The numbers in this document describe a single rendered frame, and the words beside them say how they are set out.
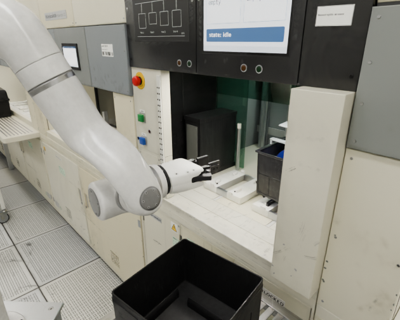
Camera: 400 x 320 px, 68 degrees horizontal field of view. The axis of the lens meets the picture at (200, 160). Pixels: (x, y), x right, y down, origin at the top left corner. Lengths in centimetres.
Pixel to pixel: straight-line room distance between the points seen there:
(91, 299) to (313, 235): 164
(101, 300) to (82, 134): 164
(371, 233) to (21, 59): 78
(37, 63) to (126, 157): 22
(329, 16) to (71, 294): 203
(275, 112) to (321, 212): 121
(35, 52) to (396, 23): 63
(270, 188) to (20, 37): 89
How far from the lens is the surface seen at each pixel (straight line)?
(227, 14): 89
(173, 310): 98
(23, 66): 61
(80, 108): 60
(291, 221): 81
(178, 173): 70
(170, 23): 107
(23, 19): 62
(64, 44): 185
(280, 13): 79
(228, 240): 107
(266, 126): 190
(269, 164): 111
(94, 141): 59
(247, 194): 127
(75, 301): 218
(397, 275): 82
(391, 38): 68
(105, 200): 62
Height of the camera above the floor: 150
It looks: 22 degrees down
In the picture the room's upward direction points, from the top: straight up
